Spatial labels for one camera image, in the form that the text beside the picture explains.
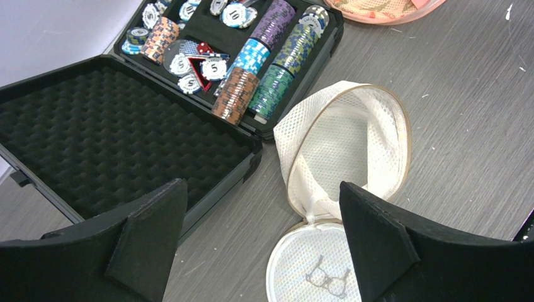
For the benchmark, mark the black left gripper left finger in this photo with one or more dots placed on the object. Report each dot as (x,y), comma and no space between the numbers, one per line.
(124,254)

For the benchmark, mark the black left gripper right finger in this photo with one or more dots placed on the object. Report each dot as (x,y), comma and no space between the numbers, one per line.
(401,256)

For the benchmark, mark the floral mesh laundry bag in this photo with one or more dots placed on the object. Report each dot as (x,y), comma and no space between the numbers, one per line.
(384,12)

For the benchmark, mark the black poker chip case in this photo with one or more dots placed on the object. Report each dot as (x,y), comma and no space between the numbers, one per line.
(99,133)

